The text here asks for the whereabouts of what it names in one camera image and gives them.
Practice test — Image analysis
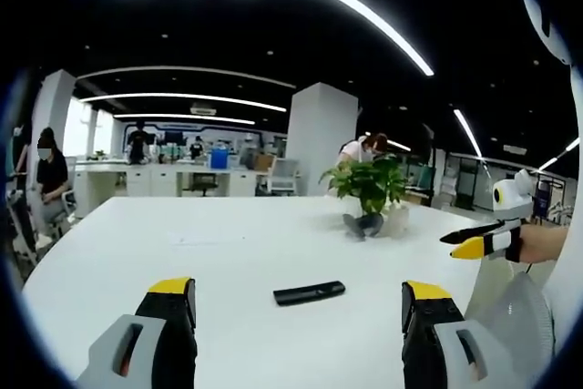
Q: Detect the cardboard box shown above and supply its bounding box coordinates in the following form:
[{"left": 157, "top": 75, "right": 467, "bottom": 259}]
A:
[{"left": 251, "top": 152, "right": 275, "bottom": 172}]

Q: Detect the white worn device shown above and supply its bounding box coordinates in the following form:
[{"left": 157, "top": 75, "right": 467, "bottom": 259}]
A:
[{"left": 518, "top": 0, "right": 573, "bottom": 66}]

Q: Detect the ceiling light strip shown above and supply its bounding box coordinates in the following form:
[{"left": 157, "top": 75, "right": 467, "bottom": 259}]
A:
[{"left": 77, "top": 92, "right": 288, "bottom": 114}]

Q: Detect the black remote control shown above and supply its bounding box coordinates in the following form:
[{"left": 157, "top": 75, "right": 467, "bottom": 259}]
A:
[{"left": 272, "top": 280, "right": 346, "bottom": 307}]

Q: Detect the white office chair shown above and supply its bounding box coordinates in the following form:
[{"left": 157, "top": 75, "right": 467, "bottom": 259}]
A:
[{"left": 266, "top": 158, "right": 301, "bottom": 197}]

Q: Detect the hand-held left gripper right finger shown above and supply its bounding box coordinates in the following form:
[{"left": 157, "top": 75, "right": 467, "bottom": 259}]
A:
[{"left": 400, "top": 280, "right": 517, "bottom": 389}]

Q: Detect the row of white desks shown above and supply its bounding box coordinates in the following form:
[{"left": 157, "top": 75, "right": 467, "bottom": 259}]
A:
[{"left": 72, "top": 159, "right": 274, "bottom": 218}]

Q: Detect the green potted plant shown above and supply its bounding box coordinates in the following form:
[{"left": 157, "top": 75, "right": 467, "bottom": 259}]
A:
[{"left": 318, "top": 154, "right": 410, "bottom": 239}]

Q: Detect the blue box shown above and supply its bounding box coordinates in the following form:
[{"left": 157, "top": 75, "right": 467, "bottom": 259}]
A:
[{"left": 208, "top": 144, "right": 231, "bottom": 169}]

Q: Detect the black office chair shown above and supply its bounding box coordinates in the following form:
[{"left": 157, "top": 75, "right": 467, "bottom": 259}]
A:
[{"left": 188, "top": 172, "right": 219, "bottom": 195}]

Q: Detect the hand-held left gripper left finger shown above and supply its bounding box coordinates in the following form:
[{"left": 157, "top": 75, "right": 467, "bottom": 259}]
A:
[{"left": 75, "top": 277, "right": 199, "bottom": 389}]

